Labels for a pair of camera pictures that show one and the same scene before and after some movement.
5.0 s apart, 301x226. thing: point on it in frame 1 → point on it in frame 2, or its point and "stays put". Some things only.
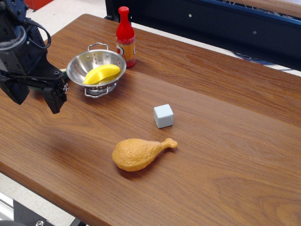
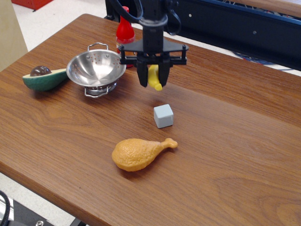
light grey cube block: x=163 y=116 stays put
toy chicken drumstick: x=132 y=154 stays put
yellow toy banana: x=95 y=77 → x=153 y=77
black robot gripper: x=29 y=63 → x=154 y=48
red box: x=36 y=4 stays put
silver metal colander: x=80 y=65 stays put
